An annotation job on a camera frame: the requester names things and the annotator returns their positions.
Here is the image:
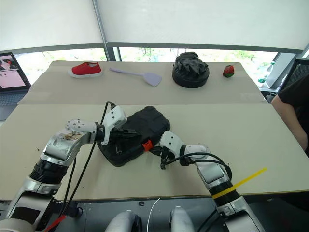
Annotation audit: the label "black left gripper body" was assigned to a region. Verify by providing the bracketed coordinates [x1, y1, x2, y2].
[108, 129, 126, 155]

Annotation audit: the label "red canvas shoe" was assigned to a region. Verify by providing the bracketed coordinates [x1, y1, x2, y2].
[68, 61, 105, 78]

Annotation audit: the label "white roller blind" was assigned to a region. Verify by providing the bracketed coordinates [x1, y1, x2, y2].
[96, 0, 309, 51]
[0, 0, 105, 51]

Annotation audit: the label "person in black shirt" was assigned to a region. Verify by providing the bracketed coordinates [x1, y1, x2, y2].
[270, 72, 309, 158]

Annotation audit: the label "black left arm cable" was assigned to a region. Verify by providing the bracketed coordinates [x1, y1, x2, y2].
[57, 101, 118, 218]

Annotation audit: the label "red zip tie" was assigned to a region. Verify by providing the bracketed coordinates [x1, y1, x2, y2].
[44, 215, 66, 232]

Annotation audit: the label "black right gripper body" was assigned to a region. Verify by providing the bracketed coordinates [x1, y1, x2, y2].
[156, 145, 171, 160]

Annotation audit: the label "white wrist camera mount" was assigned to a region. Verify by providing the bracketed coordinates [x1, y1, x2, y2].
[100, 105, 128, 146]
[158, 130, 187, 158]

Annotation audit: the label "silver rounded shell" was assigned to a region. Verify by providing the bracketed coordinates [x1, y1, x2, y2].
[170, 206, 195, 232]
[106, 210, 143, 232]

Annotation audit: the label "red green strawberry toy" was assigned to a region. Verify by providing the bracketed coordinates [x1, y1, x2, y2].
[222, 64, 235, 78]

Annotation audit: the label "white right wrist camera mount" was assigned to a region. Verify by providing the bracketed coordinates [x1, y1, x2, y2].
[158, 130, 187, 158]

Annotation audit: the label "black crumpled gloves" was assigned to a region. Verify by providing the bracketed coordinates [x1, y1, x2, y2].
[173, 52, 209, 76]

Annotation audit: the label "black plastic tool case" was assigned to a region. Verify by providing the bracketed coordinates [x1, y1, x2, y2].
[96, 105, 171, 167]

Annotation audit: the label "grey window frame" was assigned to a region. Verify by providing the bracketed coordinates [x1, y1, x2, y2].
[0, 0, 309, 89]

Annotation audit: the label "thin white cable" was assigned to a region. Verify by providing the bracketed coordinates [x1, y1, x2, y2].
[146, 198, 161, 232]

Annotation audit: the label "lilac plastic spatula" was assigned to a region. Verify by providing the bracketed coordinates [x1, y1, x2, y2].
[109, 67, 163, 87]

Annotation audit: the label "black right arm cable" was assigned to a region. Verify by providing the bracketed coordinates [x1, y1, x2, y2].
[160, 151, 233, 182]

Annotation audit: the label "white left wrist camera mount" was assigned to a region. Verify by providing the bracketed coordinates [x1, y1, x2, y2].
[100, 105, 128, 146]

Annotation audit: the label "open laptop computer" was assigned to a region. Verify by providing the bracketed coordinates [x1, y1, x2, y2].
[0, 52, 32, 121]

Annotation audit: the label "black round case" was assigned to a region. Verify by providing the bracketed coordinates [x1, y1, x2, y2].
[171, 64, 210, 89]

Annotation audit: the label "black mesh chair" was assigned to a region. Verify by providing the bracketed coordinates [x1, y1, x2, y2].
[288, 58, 309, 87]

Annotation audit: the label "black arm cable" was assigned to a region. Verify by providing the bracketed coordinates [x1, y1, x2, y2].
[160, 151, 233, 182]
[57, 101, 118, 218]

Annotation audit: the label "clear bottle green label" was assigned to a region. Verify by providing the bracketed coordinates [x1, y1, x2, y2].
[257, 60, 276, 85]

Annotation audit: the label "yellow zip tie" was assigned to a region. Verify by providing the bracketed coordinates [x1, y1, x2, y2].
[212, 167, 268, 199]

